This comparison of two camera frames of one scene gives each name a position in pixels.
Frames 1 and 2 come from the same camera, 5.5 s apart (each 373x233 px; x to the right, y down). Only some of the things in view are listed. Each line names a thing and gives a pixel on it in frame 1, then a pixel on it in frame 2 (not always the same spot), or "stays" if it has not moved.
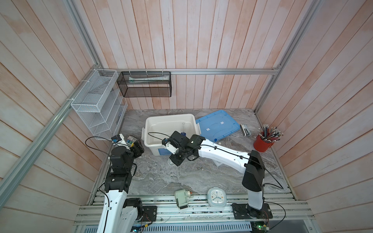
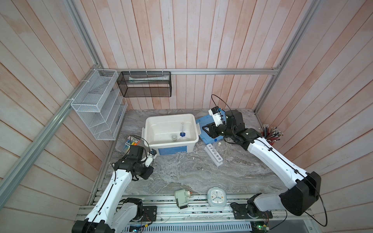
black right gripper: [176, 161] → [212, 127]
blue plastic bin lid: [217, 125] stays
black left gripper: [138, 149] → [149, 171]
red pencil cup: [266, 138] stays
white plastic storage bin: [158, 127] stays
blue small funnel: [183, 133] stays
